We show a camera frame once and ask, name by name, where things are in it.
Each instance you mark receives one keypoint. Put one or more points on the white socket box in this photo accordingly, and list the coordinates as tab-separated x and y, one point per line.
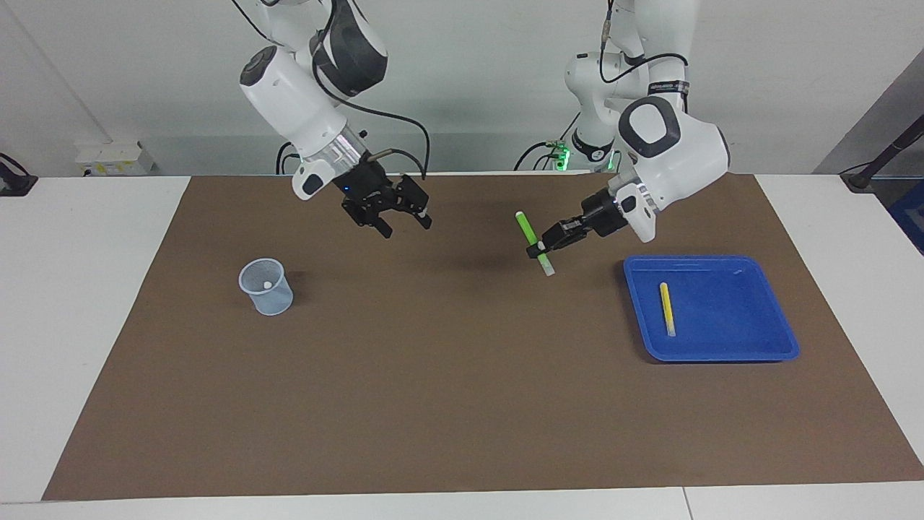
115	159

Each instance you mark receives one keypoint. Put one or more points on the blue box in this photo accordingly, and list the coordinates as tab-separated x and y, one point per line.
911	217

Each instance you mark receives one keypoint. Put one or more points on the black stand pole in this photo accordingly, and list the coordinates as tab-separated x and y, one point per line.
884	155

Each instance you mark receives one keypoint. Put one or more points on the green highlighter pen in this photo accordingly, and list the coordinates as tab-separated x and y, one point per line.
527	230

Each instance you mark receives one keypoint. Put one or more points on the translucent plastic cup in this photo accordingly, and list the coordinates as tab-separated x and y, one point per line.
273	303

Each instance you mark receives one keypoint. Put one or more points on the black clamp mount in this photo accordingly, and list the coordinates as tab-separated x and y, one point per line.
14	180

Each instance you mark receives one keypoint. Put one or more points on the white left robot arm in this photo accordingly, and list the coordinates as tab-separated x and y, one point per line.
686	159

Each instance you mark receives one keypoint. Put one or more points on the brown table mat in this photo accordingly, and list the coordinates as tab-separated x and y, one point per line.
462	397

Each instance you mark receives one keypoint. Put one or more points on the blue plastic tray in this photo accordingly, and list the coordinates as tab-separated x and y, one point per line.
729	310

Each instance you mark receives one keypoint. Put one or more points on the yellow highlighter pen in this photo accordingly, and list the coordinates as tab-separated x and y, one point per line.
668	310

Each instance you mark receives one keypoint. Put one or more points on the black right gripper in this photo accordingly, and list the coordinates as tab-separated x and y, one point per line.
368	189

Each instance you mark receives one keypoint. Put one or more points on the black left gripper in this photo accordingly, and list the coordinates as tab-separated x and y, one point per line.
603	213

